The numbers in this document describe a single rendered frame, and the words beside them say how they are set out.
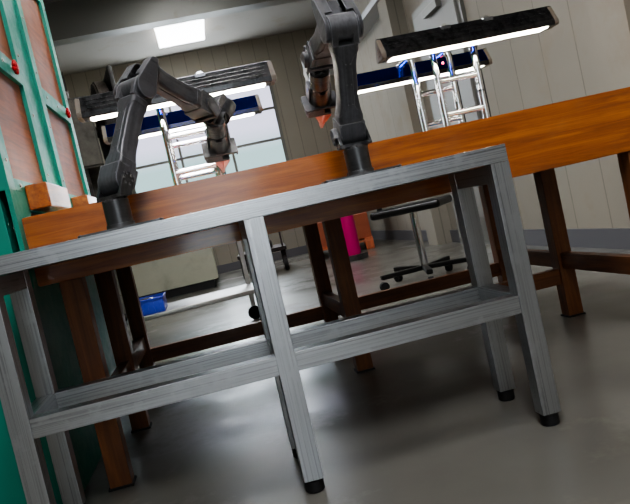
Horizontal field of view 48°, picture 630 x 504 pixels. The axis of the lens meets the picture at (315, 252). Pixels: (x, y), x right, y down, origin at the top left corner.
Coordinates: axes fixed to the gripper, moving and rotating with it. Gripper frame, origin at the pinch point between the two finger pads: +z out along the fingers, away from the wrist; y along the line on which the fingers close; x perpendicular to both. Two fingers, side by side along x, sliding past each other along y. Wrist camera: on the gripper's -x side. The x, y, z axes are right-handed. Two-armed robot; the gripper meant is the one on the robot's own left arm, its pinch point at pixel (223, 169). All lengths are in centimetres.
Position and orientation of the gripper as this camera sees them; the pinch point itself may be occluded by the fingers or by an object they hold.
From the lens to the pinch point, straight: 224.1
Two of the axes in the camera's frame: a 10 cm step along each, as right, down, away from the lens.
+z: 0.2, 6.3, 7.8
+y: -9.7, 2.1, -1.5
